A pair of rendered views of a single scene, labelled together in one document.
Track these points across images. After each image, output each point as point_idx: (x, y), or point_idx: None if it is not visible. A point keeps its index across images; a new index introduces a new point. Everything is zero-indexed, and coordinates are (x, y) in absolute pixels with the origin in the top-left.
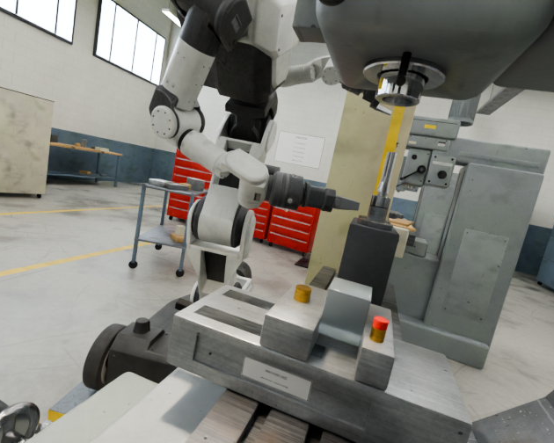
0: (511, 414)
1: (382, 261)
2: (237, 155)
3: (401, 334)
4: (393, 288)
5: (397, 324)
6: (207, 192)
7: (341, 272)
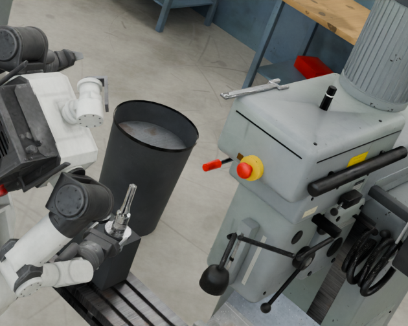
0: (218, 314)
1: (131, 256)
2: (75, 268)
3: (158, 298)
4: None
5: (149, 290)
6: None
7: (108, 277)
